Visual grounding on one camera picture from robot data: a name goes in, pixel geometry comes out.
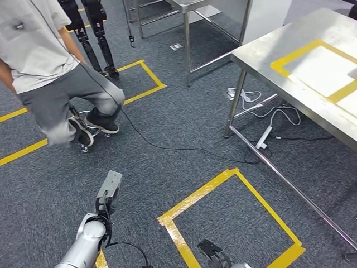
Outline steel workbench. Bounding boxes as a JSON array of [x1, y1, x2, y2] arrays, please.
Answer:
[[223, 7, 357, 264]]

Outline white power strip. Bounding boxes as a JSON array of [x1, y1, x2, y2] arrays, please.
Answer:
[[255, 125, 273, 150]]

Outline chrome rolling stool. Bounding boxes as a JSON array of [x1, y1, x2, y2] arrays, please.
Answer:
[[68, 107, 112, 154]]

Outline black humanoid robot legs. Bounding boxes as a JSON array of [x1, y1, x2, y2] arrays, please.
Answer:
[[57, 0, 121, 79]]

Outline person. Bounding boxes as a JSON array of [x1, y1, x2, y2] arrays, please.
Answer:
[[0, 0, 125, 147]]

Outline thin black cable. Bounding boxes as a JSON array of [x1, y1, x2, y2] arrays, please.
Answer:
[[29, 0, 263, 165]]

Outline steel frame table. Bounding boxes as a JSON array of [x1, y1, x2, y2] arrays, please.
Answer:
[[122, 0, 253, 88]]

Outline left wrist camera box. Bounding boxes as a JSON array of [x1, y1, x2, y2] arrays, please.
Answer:
[[96, 170, 123, 223]]

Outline thick black cable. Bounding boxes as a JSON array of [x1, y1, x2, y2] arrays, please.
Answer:
[[106, 240, 152, 268]]

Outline white cable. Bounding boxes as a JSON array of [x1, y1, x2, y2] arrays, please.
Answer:
[[227, 87, 301, 128]]

